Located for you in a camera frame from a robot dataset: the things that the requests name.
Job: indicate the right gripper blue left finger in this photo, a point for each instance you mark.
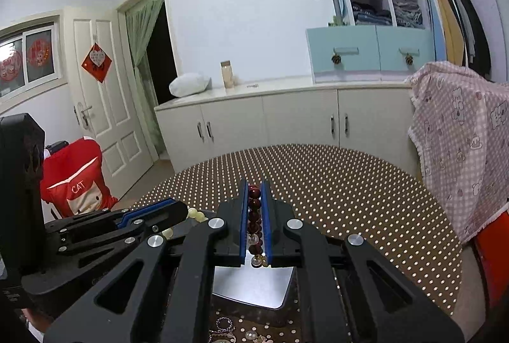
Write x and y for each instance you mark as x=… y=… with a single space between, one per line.
x=161 y=291

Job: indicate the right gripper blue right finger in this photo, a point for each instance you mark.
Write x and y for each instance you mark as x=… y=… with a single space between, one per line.
x=347 y=290

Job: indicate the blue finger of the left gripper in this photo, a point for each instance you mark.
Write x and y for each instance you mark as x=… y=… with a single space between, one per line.
x=87 y=238
x=131 y=215

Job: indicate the red cat chair cover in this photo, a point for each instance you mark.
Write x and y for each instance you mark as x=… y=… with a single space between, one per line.
x=73 y=180

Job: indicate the dark rectangular storage box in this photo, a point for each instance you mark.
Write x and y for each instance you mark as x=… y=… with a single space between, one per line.
x=258 y=294

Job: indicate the brown polka dot tablecloth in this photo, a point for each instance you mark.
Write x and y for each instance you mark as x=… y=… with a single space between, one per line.
x=342 y=192

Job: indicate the white panel door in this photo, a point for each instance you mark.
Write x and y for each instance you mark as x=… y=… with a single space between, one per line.
x=106 y=111

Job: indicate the white pillow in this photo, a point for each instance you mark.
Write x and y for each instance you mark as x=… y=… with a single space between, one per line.
x=188 y=84

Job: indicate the beige bottle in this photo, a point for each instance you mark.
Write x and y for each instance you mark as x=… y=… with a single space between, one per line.
x=227 y=74

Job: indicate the red chair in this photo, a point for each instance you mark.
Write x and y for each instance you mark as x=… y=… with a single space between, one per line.
x=491 y=245

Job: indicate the red door ornament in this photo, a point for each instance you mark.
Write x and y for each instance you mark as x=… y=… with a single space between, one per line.
x=97 y=63

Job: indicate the green curtain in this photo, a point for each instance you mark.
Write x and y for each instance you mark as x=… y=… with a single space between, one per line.
x=141 y=19

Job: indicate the window with red decorations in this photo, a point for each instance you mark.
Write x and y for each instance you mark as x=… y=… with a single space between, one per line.
x=32 y=60

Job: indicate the pink checkered cloth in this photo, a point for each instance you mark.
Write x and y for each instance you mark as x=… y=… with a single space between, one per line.
x=460 y=130

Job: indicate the teal drawer unit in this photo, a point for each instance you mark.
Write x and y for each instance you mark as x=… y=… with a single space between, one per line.
x=367 y=52

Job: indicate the hanging clothes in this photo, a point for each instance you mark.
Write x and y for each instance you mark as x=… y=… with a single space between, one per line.
x=458 y=35

